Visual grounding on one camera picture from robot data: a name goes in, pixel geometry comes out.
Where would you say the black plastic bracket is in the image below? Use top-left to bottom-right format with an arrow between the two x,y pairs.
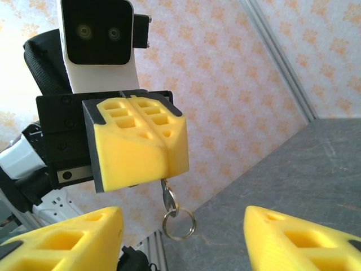
117,244 -> 159,271

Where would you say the aluminium frame rail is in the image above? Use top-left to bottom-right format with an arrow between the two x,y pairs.
239,0 -> 320,125
140,229 -> 170,271

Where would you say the black braided cable sleeve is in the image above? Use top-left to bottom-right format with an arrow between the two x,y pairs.
22,30 -> 74,97

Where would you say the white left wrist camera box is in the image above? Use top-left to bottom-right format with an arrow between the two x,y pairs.
56,0 -> 152,94

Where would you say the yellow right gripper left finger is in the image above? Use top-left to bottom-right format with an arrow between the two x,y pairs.
0,206 -> 124,271

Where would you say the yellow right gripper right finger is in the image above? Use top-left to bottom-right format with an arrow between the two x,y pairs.
244,205 -> 361,271

